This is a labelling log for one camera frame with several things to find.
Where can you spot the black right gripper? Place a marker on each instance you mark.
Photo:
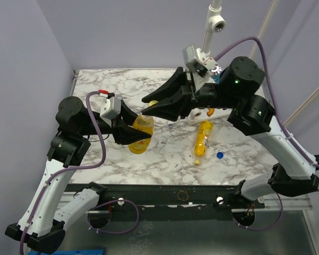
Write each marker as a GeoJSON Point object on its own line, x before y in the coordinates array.
{"type": "Point", "coordinates": [190, 93]}

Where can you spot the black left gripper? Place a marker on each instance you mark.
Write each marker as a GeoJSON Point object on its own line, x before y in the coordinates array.
{"type": "Point", "coordinates": [121, 130]}

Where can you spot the blue bottle cap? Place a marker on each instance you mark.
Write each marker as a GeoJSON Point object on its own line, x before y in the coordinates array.
{"type": "Point", "coordinates": [220, 155]}

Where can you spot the yellow bottle cap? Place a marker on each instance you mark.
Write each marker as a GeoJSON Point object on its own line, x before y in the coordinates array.
{"type": "Point", "coordinates": [153, 102]}

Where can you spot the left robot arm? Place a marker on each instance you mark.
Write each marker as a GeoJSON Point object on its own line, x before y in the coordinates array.
{"type": "Point", "coordinates": [43, 226]}

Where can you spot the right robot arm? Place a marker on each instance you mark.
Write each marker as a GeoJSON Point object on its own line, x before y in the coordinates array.
{"type": "Point", "coordinates": [293, 174]}

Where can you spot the orange plastic faucet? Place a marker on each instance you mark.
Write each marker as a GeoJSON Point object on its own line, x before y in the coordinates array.
{"type": "Point", "coordinates": [210, 112]}

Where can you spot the blue plastic faucet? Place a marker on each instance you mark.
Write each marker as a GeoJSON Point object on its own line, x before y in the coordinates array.
{"type": "Point", "coordinates": [215, 74]}

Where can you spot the blue tray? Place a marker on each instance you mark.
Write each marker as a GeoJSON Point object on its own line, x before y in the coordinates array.
{"type": "Point", "coordinates": [80, 252]}

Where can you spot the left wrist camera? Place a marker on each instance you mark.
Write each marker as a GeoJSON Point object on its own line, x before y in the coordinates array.
{"type": "Point", "coordinates": [110, 106]}

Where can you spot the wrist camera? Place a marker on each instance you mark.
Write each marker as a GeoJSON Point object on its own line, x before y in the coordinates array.
{"type": "Point", "coordinates": [110, 106]}
{"type": "Point", "coordinates": [199, 64]}

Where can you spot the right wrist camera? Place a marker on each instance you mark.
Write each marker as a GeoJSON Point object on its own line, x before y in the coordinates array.
{"type": "Point", "coordinates": [199, 64]}

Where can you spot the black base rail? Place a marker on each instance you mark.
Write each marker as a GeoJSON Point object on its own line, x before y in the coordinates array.
{"type": "Point", "coordinates": [176, 202]}

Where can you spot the white PVC pipe frame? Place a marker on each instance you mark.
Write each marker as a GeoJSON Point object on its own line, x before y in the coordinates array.
{"type": "Point", "coordinates": [216, 23]}

